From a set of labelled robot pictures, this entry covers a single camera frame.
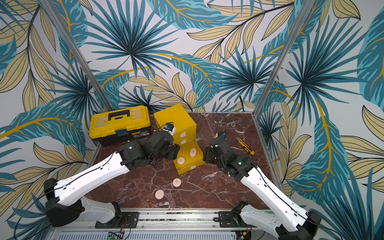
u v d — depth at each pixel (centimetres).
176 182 84
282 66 90
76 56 85
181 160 90
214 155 55
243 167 46
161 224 73
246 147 99
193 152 95
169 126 59
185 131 83
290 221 39
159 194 80
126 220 73
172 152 60
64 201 38
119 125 88
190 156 95
